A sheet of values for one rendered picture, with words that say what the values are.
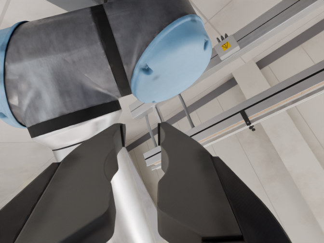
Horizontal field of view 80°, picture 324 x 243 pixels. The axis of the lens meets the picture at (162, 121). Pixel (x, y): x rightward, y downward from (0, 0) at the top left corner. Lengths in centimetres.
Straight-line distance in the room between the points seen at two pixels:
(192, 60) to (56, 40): 15
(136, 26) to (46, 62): 10
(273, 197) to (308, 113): 112
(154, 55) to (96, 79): 7
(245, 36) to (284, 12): 21
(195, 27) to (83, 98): 14
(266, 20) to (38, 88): 127
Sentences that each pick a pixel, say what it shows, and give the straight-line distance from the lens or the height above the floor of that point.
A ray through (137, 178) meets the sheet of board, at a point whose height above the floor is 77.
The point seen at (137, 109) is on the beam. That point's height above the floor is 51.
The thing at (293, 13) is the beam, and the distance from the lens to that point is 138.
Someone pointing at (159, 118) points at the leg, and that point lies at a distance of 141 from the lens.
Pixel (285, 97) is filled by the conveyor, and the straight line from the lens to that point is 118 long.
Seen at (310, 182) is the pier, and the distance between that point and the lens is 272.
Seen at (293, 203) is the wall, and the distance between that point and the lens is 299.
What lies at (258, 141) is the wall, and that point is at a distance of 293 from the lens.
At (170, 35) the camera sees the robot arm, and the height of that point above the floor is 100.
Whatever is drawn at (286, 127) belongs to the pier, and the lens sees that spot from 269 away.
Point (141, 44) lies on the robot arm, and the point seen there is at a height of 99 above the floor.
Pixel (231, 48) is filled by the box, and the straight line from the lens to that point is 128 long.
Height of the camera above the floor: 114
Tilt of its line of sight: 19 degrees down
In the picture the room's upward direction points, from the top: 159 degrees clockwise
